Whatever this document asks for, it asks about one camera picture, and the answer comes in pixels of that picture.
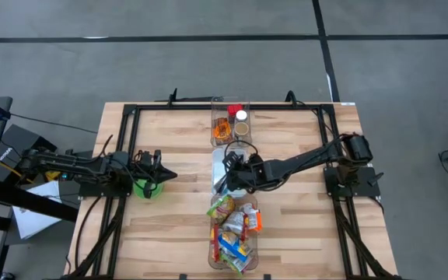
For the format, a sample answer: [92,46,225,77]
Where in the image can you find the thin black cable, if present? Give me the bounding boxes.
[9,113,100,135]

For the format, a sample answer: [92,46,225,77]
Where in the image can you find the large clear plastic bin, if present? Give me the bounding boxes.
[207,193,261,272]

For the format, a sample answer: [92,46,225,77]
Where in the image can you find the thick black power cable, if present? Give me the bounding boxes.
[74,196,103,273]

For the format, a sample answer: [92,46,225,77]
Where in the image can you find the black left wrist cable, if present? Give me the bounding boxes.
[99,134,159,200]

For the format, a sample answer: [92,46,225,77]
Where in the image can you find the black side cart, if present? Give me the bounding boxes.
[0,177,80,280]

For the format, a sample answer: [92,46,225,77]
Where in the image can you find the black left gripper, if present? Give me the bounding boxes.
[130,149,179,184]

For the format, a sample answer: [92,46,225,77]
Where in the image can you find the green plastic bowl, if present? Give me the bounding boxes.
[133,177,165,201]

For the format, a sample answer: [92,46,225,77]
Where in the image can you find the red-lid spice jar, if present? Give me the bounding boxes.
[226,103,244,117]

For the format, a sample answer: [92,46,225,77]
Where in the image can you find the yellow cable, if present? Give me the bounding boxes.
[0,159,34,184]

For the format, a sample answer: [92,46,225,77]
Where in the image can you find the small clear plastic bin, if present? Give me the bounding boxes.
[209,95,252,149]

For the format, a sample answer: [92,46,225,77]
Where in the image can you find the white paper sheet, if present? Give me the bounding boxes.
[12,180,65,240]

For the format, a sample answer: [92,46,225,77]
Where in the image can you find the blue ramen packet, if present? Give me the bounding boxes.
[216,232,254,262]

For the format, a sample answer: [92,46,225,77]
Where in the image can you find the orange ramen packet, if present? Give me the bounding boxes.
[240,201,264,233]

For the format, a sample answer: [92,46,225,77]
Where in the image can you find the green-edged ramen packet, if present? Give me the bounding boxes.
[219,251,254,276]
[206,194,236,226]

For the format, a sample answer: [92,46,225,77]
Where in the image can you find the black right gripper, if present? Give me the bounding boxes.
[214,155,275,198]

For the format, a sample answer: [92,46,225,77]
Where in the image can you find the tan-lid jar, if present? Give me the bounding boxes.
[233,121,250,138]

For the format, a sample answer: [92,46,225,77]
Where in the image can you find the white cutting board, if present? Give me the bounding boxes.
[210,148,249,198]

